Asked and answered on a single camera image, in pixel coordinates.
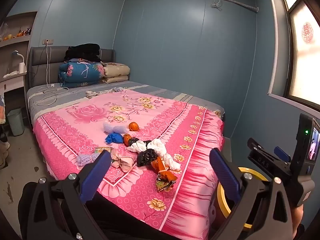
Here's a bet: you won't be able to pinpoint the blue floral quilt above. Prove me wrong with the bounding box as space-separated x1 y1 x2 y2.
58 60 105 88

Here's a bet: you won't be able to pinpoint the lavender foam fruit net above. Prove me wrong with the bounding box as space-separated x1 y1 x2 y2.
76 153 100 167

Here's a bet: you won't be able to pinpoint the wrapped air conditioner pipe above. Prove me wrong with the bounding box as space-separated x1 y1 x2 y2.
221 0 258 13

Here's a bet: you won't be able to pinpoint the white foam fruit net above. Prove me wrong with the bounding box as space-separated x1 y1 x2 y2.
103 122 127 133

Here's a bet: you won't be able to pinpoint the colourful hanging cloth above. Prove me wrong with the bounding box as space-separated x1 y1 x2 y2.
0 94 6 124

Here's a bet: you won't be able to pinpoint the white power strip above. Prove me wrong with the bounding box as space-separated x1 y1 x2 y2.
42 84 62 93

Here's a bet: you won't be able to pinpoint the blue knotted bag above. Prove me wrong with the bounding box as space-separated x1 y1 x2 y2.
105 133 124 145

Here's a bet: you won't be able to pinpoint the wall shelf unit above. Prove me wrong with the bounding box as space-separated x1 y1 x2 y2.
0 11 38 90

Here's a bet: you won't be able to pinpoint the crumpled pale cloth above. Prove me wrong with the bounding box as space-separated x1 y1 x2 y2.
86 87 128 98

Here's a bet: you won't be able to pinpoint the window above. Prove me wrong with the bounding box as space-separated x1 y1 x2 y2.
265 0 320 110

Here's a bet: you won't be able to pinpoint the white plastic bag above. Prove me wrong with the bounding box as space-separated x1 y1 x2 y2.
126 139 182 170

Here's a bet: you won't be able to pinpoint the beige folded quilt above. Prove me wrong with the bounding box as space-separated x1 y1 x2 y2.
101 62 131 84

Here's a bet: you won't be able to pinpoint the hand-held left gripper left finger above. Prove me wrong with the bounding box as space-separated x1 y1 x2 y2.
26 151 112 240

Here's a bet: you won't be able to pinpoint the person's leg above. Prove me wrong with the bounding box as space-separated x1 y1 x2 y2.
17 181 180 240

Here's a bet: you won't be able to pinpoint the orange plastic bag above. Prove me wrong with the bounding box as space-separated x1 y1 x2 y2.
151 156 178 182

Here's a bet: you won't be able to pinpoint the pink floral bedsheet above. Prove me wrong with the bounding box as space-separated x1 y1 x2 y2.
32 94 225 240

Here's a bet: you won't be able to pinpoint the red paper cut decoration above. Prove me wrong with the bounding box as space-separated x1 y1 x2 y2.
301 22 313 44

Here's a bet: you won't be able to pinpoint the colourful snack wrapper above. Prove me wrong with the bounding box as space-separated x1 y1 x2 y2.
155 174 175 192

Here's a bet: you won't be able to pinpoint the yellow rimmed bin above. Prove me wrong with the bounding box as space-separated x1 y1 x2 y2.
216 167 269 232

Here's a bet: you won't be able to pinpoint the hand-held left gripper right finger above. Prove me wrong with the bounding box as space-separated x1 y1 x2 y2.
209 148 294 240

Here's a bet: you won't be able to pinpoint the pale green waste bin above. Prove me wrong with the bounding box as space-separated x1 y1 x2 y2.
7 108 25 136

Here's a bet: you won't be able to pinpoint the black clothes pile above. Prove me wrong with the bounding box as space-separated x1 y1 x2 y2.
64 43 102 63

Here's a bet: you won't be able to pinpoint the brown glass ornaments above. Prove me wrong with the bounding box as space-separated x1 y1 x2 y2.
16 27 32 37

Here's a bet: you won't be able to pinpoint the person's right forearm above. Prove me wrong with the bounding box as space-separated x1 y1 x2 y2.
291 204 305 237

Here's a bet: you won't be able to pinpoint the beige bundle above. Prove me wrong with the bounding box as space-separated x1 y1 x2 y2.
110 148 137 172

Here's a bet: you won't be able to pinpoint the white cable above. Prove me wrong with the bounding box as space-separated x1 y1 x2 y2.
45 43 52 87
37 86 70 106

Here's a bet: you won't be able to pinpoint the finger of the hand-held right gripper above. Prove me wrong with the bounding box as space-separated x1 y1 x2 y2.
247 137 293 177
274 146 292 163

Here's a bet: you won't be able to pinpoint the white desk lamp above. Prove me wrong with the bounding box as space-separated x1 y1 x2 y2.
11 50 27 74

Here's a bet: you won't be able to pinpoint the grey striped bedsheet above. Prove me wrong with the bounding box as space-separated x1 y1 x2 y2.
26 81 225 128

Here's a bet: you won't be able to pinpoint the clear plastic bag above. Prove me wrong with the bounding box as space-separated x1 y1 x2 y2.
0 22 11 40

